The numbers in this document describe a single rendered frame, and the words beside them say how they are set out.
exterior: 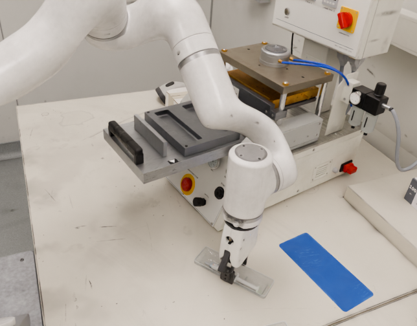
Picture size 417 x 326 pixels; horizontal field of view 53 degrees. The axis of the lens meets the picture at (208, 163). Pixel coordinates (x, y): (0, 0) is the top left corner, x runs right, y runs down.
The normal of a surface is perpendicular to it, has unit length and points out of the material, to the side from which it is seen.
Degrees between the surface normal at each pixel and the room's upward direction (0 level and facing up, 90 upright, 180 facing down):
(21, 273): 0
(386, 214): 0
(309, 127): 90
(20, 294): 0
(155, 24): 84
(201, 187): 65
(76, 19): 87
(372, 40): 90
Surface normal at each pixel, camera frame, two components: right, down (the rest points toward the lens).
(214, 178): -0.72, -0.09
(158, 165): 0.07, -0.82
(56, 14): -0.31, 0.22
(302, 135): 0.57, 0.51
